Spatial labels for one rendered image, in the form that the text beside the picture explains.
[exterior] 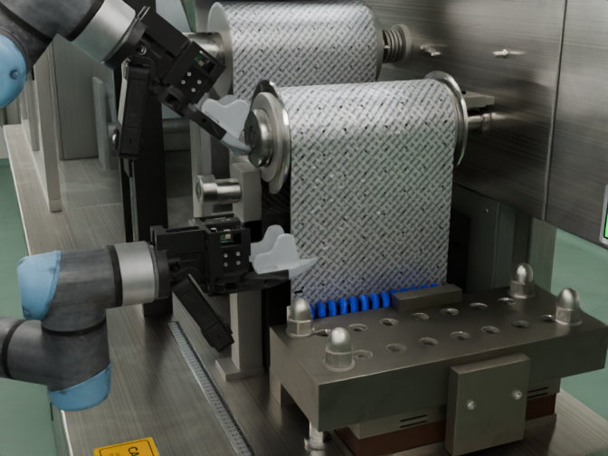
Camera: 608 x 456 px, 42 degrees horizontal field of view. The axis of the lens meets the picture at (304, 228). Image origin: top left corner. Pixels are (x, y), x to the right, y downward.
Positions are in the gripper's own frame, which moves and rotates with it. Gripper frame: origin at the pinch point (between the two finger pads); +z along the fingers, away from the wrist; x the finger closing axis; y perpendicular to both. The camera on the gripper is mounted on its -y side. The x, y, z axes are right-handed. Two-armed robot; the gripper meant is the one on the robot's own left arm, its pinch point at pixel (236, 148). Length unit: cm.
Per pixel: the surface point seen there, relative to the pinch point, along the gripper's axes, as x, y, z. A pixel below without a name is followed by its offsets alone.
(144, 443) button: -15.0, -34.7, 6.9
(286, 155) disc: -8.3, 2.9, 2.6
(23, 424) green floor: 154, -115, 55
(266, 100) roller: -2.6, 7.1, -1.6
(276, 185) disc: -4.6, -0.8, 5.6
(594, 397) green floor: 97, 8, 202
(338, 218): -7.5, 0.7, 14.3
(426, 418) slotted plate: -26.1, -12.5, 29.6
